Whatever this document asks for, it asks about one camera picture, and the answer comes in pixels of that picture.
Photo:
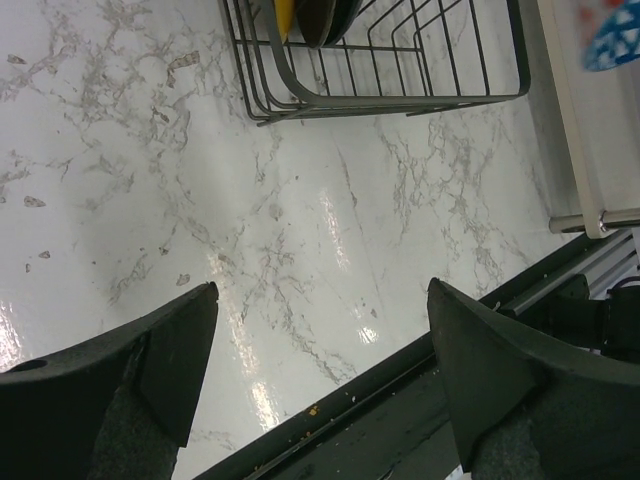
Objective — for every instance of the yellow plate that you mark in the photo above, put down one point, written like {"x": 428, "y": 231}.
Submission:
{"x": 285, "y": 13}

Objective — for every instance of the red floral plate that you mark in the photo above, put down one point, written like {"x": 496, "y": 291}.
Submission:
{"x": 314, "y": 19}

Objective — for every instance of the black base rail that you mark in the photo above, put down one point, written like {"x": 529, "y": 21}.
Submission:
{"x": 393, "y": 422}

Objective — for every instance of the black wire dish rack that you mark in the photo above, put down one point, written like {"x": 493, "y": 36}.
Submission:
{"x": 398, "y": 57}

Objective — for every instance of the beige wooden board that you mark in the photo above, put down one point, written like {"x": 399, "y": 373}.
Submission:
{"x": 600, "y": 117}

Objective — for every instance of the blue patterned bowl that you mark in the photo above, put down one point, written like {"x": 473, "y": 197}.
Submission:
{"x": 609, "y": 33}

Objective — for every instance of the black plate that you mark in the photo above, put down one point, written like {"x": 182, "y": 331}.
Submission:
{"x": 345, "y": 13}

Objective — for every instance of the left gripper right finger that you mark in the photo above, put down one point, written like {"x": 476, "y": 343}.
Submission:
{"x": 526, "y": 405}

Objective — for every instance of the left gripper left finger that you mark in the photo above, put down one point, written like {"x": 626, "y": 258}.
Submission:
{"x": 117, "y": 406}

